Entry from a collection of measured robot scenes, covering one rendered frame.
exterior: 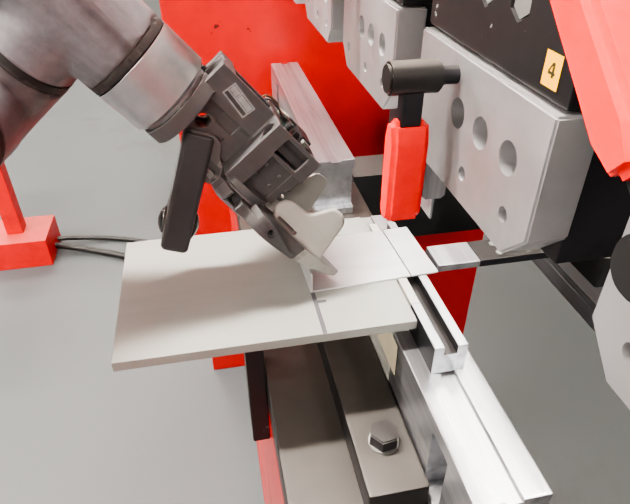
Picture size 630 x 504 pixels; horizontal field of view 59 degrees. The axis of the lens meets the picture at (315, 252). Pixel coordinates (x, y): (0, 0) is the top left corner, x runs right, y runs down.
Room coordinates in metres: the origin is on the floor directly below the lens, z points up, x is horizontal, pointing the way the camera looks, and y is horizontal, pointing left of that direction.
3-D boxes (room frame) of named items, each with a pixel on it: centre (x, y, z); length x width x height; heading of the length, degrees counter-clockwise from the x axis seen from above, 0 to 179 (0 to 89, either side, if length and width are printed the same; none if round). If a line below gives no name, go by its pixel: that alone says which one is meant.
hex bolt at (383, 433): (0.32, -0.06, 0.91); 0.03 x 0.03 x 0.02
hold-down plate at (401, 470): (0.42, -0.04, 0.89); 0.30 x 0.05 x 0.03; 11
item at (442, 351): (0.44, -0.10, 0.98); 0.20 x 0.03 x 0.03; 11
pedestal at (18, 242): (1.89, 1.19, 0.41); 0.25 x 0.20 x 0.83; 101
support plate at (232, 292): (0.44, 0.06, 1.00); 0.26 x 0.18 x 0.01; 101
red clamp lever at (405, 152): (0.30, -0.06, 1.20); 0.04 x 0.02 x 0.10; 101
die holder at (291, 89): (1.00, 0.02, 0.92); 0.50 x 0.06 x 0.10; 11
